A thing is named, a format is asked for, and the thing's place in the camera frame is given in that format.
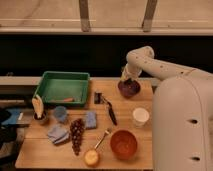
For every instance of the crumpled blue cloth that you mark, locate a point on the crumpled blue cloth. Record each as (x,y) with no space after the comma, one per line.
(57,134)

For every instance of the blue plastic cup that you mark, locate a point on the blue plastic cup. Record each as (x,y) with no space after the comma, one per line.
(60,114)

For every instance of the yellow apple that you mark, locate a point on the yellow apple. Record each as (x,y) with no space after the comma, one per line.
(91,158)

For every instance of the blue box at left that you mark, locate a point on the blue box at left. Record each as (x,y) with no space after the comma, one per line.
(18,117)

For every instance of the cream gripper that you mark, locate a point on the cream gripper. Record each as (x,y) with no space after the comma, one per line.
(125,75)

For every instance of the blue sponge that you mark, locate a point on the blue sponge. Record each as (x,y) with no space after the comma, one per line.
(90,120)

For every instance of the green plastic tray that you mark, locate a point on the green plastic tray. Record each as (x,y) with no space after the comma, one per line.
(55,85)

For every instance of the metal spoon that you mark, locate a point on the metal spoon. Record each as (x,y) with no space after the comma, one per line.
(107,132)

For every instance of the white paper cup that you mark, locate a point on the white paper cup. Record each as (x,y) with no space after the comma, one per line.
(140,116)

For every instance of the dark red grape bunch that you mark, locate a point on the dark red grape bunch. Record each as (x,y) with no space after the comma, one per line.
(77,130)

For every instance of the orange bowl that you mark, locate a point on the orange bowl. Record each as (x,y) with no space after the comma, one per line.
(123,144)

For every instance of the purple bowl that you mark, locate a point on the purple bowl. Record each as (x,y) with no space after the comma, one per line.
(129,91)

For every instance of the orange carrot stick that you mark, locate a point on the orange carrot stick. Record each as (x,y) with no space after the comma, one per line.
(63,100)

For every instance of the small black square block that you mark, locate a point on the small black square block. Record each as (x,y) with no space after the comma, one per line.
(97,98)

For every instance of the black handled knife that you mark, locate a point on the black handled knife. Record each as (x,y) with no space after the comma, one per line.
(110,110)

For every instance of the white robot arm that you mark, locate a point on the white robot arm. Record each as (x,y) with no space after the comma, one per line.
(182,112)

